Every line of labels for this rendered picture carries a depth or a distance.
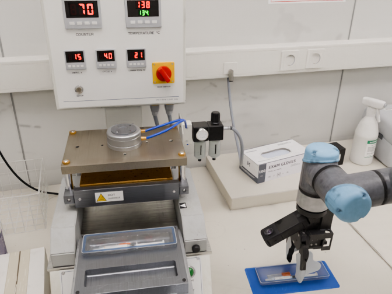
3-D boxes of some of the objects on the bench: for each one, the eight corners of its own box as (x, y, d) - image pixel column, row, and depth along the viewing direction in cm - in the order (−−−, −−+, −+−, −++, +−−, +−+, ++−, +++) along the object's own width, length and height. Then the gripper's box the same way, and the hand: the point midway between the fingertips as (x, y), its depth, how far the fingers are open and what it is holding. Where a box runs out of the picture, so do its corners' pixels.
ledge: (205, 165, 159) (206, 156, 157) (390, 143, 178) (392, 134, 176) (230, 210, 133) (231, 199, 131) (443, 178, 152) (446, 168, 150)
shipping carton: (1, 280, 105) (-7, 254, 101) (53, 272, 108) (48, 245, 103) (-12, 343, 89) (-22, 314, 85) (49, 331, 92) (43, 302, 88)
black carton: (313, 160, 154) (315, 144, 151) (333, 157, 157) (336, 141, 154) (322, 168, 149) (325, 151, 146) (343, 164, 152) (346, 148, 149)
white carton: (238, 168, 149) (240, 150, 145) (289, 155, 158) (291, 138, 154) (257, 184, 139) (259, 165, 136) (310, 170, 148) (312, 151, 145)
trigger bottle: (345, 160, 155) (357, 98, 143) (355, 153, 160) (368, 93, 148) (366, 168, 149) (381, 105, 138) (377, 161, 154) (392, 100, 143)
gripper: (344, 220, 92) (328, 288, 101) (320, 188, 103) (307, 252, 113) (308, 222, 90) (295, 291, 100) (287, 190, 102) (277, 255, 111)
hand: (291, 268), depth 105 cm, fingers open, 6 cm apart
